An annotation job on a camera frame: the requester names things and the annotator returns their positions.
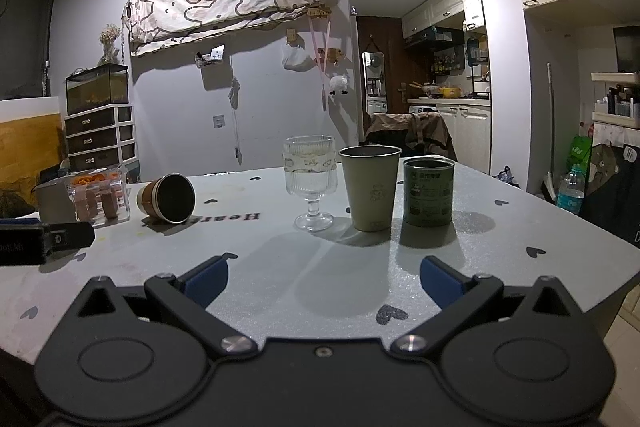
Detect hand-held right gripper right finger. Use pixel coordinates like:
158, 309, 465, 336
390, 254, 588, 362

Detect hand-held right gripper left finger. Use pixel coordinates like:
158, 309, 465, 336
70, 254, 254, 362

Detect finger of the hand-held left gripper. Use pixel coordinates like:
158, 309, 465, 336
43, 222, 96, 258

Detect brown cup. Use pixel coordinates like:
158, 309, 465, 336
136, 173, 197, 225

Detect olive green tall cup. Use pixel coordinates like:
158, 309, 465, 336
339, 146, 403, 233

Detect grey metal box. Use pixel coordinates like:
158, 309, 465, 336
33, 179, 76, 224

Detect clear plastic snack container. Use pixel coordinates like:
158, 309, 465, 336
67, 167, 132, 228

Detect green tin can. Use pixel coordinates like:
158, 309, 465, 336
402, 157, 456, 227

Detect wooden panel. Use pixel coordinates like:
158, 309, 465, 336
0, 99, 68, 208

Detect white drawer unit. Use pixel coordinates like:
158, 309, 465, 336
64, 104, 138, 174

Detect glass fish tank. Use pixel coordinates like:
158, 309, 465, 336
65, 63, 130, 116

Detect white kitchen base cabinets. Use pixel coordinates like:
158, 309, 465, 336
407, 99, 493, 176

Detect chair with brown cloth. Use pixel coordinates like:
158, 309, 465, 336
364, 112, 458, 162

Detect ribbed glass goblet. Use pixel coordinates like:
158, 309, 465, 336
283, 135, 337, 233

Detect clear water bottle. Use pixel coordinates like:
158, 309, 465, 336
556, 164, 587, 215

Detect white mop stick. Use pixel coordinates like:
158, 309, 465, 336
542, 63, 559, 202

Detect green shopping bag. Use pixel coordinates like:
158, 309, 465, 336
565, 134, 594, 172

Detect black printed cloth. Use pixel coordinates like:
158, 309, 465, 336
580, 142, 640, 250

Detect dried flower bunch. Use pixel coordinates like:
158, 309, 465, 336
98, 23, 122, 66

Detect dark curtain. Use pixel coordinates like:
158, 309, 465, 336
0, 0, 62, 100

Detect white storage shelf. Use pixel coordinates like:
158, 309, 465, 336
591, 72, 640, 130

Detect white plastic bag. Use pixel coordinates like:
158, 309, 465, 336
281, 43, 315, 72

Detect printed blanket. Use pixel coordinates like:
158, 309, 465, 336
122, 0, 321, 58

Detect dark screen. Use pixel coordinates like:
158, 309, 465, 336
612, 27, 640, 72

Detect hanging white cord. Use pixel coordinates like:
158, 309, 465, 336
227, 77, 244, 165

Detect wall mirror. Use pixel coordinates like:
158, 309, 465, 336
361, 51, 387, 98

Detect clear wall holder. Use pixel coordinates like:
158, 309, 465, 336
195, 47, 226, 68

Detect white kitchen wall cabinets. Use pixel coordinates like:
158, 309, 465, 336
401, 0, 486, 40

